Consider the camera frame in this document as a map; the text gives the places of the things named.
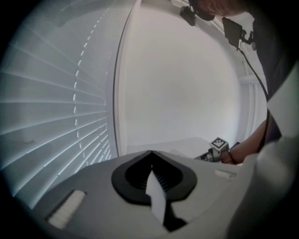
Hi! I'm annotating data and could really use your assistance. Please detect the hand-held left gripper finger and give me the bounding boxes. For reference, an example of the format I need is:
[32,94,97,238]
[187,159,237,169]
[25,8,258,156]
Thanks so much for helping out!
[30,151,169,239]

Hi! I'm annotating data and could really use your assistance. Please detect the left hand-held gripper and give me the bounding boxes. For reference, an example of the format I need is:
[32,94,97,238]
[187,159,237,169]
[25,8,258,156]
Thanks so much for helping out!
[152,137,239,232]

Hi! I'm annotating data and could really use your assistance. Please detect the yellow and grey booklet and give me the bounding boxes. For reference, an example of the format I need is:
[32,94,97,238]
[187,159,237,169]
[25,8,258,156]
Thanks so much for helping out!
[145,169,168,227]

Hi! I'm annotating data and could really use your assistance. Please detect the person's right forearm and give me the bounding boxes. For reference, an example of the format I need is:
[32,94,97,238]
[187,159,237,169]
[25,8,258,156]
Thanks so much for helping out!
[230,118,270,164]

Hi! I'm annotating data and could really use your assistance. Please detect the person's right hand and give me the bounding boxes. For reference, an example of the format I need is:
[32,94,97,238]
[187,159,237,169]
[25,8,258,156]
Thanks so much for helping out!
[221,151,235,164]

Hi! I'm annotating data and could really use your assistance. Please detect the window blinds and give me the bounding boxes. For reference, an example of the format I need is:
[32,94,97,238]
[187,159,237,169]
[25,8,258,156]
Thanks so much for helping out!
[0,0,115,211]

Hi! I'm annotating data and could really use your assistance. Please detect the person's black shirt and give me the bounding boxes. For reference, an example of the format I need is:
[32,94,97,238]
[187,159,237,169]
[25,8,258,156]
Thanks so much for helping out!
[246,0,299,142]

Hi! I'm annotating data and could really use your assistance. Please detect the person's head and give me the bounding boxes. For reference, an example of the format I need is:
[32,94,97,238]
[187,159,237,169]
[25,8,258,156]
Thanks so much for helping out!
[193,0,249,21]

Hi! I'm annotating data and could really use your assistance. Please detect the white door frame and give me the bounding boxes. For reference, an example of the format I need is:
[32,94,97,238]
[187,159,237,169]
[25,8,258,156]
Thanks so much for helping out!
[238,74,267,141]

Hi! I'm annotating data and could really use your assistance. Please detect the black chest cable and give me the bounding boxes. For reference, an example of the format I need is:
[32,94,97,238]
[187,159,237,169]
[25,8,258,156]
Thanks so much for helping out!
[237,46,272,154]

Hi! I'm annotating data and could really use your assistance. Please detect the grey window frame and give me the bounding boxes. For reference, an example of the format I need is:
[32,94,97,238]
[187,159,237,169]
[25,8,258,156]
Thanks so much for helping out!
[113,0,143,157]

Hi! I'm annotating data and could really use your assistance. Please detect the black head-mounted camera rig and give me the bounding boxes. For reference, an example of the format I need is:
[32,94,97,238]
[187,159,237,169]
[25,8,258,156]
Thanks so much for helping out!
[221,17,257,51]

